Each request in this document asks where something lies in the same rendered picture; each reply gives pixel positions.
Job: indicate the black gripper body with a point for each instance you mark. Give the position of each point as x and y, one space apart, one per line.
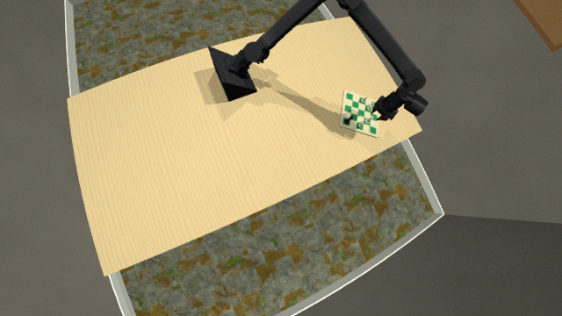
386 108

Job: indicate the green and cream chessboard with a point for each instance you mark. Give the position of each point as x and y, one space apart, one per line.
352 106

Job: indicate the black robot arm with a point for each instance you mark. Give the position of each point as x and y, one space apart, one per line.
258 51

